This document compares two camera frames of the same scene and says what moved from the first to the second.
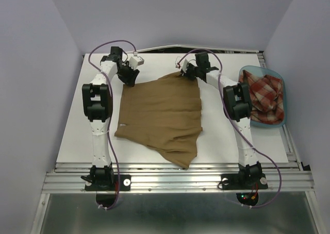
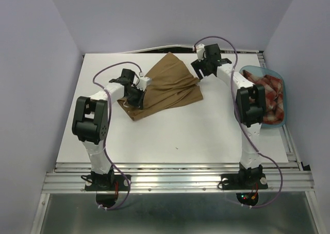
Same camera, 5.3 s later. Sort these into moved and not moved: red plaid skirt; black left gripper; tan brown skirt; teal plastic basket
Moved: tan brown skirt; black left gripper
Not moved: red plaid skirt; teal plastic basket
